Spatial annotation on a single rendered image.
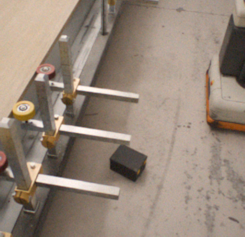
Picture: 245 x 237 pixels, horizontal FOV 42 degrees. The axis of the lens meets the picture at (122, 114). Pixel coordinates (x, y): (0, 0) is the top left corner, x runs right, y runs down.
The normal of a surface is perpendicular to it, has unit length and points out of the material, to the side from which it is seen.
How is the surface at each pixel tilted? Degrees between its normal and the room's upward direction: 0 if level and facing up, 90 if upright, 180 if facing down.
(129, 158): 0
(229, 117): 90
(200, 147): 0
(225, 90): 0
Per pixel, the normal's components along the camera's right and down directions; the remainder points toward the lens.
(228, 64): -0.18, 0.68
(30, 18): 0.04, -0.71
